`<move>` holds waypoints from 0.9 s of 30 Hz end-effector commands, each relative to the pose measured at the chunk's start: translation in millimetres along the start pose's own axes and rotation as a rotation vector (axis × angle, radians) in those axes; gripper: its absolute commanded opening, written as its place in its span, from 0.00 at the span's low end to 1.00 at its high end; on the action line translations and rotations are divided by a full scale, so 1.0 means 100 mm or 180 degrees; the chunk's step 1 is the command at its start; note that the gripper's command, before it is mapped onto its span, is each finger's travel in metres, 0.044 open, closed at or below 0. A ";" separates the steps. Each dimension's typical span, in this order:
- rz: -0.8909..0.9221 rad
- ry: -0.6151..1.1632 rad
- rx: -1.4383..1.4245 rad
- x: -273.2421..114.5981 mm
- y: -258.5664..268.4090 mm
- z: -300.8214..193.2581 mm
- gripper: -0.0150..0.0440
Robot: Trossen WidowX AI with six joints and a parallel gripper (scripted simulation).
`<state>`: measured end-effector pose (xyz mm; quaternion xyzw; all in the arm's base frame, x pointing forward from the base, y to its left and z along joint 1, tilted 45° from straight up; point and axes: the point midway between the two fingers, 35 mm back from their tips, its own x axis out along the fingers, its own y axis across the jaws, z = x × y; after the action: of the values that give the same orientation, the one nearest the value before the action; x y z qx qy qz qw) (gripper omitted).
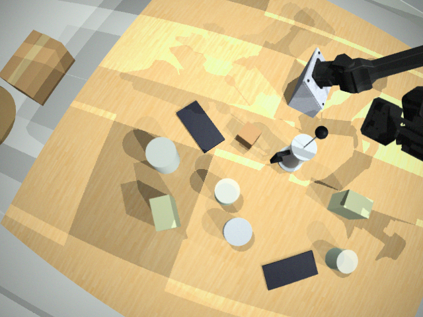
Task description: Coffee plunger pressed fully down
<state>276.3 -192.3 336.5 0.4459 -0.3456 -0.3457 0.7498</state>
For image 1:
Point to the pale green block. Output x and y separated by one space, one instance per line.
351 205
164 212

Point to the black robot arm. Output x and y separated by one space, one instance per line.
358 74

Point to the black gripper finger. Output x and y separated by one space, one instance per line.
385 134

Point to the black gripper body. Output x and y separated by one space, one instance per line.
413 134

